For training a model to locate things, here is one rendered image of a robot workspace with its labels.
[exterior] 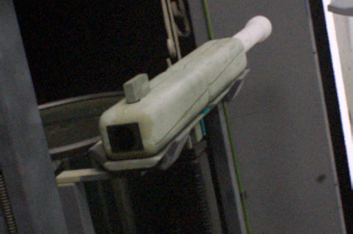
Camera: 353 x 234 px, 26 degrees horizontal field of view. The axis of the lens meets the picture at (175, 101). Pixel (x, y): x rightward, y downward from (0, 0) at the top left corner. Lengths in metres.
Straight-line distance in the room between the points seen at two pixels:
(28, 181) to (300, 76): 0.53
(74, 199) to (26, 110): 0.15
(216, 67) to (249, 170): 0.48
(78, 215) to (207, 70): 0.19
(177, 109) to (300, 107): 0.55
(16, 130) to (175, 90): 0.18
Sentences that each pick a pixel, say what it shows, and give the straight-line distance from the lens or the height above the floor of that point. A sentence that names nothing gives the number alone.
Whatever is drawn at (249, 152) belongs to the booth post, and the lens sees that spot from 1.20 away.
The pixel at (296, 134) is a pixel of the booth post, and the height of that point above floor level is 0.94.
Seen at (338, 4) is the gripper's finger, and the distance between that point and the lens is 0.67.
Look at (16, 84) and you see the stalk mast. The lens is 0.75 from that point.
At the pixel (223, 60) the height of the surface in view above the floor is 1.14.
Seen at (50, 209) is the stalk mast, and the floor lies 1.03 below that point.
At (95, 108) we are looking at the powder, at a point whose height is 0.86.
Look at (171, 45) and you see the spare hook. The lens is 1.19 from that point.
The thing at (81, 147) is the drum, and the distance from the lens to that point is 1.65.
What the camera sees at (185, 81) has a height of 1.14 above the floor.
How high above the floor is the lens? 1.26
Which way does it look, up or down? 12 degrees down
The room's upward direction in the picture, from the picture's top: 12 degrees counter-clockwise
